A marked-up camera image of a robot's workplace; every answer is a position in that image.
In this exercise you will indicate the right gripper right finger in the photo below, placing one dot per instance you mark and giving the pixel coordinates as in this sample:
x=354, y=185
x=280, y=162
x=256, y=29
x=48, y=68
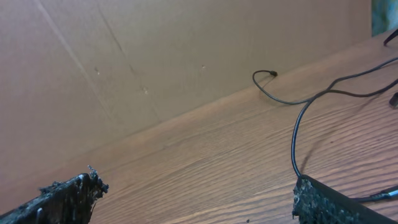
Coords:
x=317, y=203

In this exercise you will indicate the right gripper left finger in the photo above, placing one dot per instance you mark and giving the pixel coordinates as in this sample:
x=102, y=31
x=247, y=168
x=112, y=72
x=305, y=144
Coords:
x=71, y=201

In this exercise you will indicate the cardboard panel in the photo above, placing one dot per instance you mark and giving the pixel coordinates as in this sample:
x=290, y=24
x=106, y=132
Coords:
x=76, y=75

